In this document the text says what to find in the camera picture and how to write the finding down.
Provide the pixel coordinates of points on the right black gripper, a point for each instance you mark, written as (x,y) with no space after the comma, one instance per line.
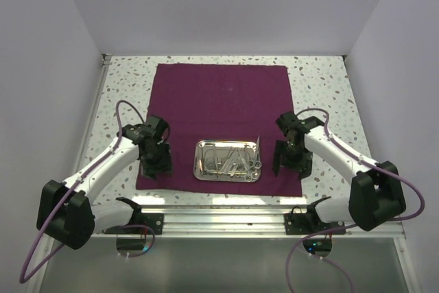
(303,167)

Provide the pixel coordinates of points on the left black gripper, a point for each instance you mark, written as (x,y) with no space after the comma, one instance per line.
(164,164)

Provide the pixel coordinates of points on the purple cloth wrap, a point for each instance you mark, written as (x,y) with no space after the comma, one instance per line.
(221,102)

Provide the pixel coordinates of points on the steel scissors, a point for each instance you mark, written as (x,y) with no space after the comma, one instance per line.
(249,174)
(257,161)

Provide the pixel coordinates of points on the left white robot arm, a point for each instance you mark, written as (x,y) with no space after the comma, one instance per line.
(67,212)

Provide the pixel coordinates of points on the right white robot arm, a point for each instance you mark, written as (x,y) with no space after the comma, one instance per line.
(376,194)

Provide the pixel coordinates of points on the steel scissors in tray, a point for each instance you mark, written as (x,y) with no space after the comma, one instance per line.
(249,174)

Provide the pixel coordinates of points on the steel forceps in tray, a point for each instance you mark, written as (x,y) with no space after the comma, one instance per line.
(217,157)

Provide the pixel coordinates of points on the steel instrument tray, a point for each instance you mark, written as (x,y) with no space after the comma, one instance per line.
(204,168)

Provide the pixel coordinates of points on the steel tweezers in tray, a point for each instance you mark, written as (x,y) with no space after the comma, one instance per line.
(230,162)

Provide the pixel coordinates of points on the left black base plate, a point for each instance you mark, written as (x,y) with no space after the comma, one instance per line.
(153,220)

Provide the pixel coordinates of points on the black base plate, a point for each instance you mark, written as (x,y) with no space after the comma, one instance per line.
(153,220)
(299,222)

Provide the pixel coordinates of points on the aluminium front rail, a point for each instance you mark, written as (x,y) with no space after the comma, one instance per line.
(182,221)

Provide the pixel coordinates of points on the aluminium rail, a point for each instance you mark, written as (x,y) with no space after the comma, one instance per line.
(84,139)
(182,221)

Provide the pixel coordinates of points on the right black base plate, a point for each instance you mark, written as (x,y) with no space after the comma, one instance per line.
(299,222)

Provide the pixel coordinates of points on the aluminium left rail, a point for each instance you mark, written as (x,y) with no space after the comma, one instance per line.
(84,139)

